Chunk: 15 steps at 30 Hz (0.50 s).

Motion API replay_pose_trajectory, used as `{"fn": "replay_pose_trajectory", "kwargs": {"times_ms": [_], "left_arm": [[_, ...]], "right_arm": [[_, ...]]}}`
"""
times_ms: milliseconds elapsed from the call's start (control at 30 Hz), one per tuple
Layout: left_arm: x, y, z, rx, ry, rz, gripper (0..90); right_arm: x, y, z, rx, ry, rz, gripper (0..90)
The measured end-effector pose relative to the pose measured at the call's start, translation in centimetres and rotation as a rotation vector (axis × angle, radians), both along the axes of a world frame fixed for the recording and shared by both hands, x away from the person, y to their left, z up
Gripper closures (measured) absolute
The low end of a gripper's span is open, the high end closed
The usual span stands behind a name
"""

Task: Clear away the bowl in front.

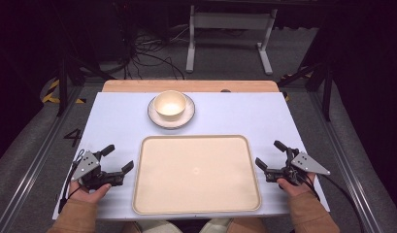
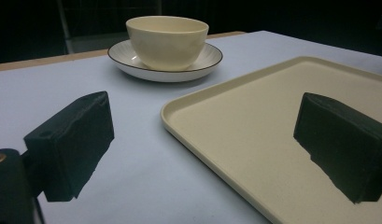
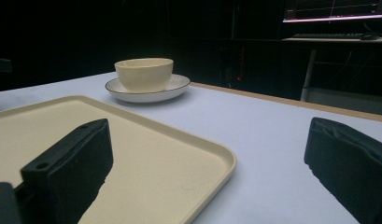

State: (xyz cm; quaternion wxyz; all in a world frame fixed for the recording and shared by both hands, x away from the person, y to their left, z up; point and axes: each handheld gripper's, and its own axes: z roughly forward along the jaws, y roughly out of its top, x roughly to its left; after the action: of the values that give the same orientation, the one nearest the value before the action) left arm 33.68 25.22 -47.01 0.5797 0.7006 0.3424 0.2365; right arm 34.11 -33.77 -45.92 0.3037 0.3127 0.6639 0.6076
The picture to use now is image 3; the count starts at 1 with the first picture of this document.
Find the background desk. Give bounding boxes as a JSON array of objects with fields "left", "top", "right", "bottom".
[{"left": 281, "top": 36, "right": 382, "bottom": 117}]

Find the white plate with dark rim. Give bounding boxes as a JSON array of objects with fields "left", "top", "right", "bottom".
[{"left": 105, "top": 74, "right": 191, "bottom": 104}]

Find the black computer mouse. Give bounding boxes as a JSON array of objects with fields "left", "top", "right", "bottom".
[{"left": 359, "top": 33, "right": 381, "bottom": 41}]

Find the cream ceramic bowl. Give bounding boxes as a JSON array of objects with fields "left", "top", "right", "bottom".
[{"left": 114, "top": 57, "right": 175, "bottom": 93}]

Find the computer monitor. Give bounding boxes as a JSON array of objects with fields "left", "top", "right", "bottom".
[{"left": 282, "top": 0, "right": 382, "bottom": 24}]

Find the cream plastic tray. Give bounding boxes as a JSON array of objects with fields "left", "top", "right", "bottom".
[{"left": 0, "top": 94, "right": 238, "bottom": 224}]

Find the black keyboard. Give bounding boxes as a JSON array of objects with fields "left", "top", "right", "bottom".
[{"left": 291, "top": 33, "right": 364, "bottom": 40}]

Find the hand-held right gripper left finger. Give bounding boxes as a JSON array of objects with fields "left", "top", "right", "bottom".
[{"left": 20, "top": 118, "right": 114, "bottom": 224}]

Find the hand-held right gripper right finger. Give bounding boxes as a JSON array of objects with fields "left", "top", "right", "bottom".
[{"left": 304, "top": 117, "right": 382, "bottom": 224}]

